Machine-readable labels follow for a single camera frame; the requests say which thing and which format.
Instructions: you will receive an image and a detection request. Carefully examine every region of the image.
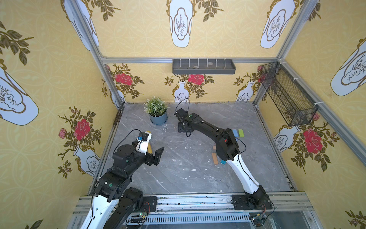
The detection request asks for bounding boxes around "green block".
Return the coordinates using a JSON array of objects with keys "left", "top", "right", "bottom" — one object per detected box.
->
[{"left": 238, "top": 129, "right": 245, "bottom": 138}]

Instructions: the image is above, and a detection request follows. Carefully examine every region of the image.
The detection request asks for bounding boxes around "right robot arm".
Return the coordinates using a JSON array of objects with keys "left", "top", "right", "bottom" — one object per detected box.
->
[{"left": 174, "top": 108, "right": 274, "bottom": 210}]

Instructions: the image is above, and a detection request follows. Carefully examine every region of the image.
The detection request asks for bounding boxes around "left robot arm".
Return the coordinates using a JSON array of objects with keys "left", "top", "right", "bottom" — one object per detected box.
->
[{"left": 81, "top": 145, "right": 165, "bottom": 229}]

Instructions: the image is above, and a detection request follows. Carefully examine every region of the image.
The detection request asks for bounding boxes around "yellow toy shovel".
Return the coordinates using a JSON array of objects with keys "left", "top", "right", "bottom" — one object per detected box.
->
[{"left": 146, "top": 131, "right": 153, "bottom": 154}]

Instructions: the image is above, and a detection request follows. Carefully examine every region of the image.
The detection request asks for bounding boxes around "potted green plant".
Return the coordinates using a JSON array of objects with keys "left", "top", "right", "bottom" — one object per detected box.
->
[{"left": 144, "top": 97, "right": 168, "bottom": 126}]

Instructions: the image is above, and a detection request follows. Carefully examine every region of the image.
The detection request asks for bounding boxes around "wooden block lower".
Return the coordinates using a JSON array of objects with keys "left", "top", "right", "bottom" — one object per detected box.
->
[{"left": 212, "top": 153, "right": 219, "bottom": 165}]

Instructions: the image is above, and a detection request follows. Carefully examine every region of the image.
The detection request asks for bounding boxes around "light blue block upper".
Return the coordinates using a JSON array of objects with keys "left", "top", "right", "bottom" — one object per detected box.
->
[{"left": 232, "top": 129, "right": 239, "bottom": 138}]

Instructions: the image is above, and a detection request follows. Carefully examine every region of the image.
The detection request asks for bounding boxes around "left circuit board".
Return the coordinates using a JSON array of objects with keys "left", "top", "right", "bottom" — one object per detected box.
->
[{"left": 129, "top": 213, "right": 148, "bottom": 224}]

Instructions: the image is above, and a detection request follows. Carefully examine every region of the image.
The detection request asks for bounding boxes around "circuit board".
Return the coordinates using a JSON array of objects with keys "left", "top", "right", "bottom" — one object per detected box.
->
[
  {"left": 249, "top": 214, "right": 264, "bottom": 228},
  {"left": 129, "top": 213, "right": 148, "bottom": 224}
]

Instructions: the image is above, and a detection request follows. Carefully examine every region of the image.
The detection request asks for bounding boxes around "right circuit board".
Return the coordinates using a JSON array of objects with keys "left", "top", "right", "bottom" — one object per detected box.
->
[{"left": 249, "top": 214, "right": 264, "bottom": 228}]

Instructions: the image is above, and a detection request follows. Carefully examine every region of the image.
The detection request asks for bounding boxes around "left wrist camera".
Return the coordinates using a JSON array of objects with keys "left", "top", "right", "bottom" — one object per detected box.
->
[{"left": 132, "top": 132, "right": 148, "bottom": 154}]

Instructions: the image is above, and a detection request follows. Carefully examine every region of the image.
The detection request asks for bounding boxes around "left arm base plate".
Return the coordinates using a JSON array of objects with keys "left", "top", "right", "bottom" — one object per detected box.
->
[{"left": 141, "top": 196, "right": 157, "bottom": 213}]

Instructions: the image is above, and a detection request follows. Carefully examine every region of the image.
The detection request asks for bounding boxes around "grey wall shelf tray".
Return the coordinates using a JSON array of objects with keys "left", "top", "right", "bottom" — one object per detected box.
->
[{"left": 172, "top": 58, "right": 236, "bottom": 75}]

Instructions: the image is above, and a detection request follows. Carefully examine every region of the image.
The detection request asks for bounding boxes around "aluminium front rail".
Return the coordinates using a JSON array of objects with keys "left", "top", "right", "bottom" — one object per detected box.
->
[{"left": 67, "top": 191, "right": 323, "bottom": 229}]

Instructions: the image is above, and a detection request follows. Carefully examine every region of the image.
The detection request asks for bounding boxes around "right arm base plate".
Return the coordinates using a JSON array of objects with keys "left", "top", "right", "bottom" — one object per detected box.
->
[{"left": 231, "top": 192, "right": 274, "bottom": 211}]

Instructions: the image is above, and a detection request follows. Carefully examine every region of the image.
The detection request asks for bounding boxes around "black wire mesh basket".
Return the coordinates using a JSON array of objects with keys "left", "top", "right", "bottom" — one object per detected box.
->
[{"left": 259, "top": 62, "right": 318, "bottom": 126}]

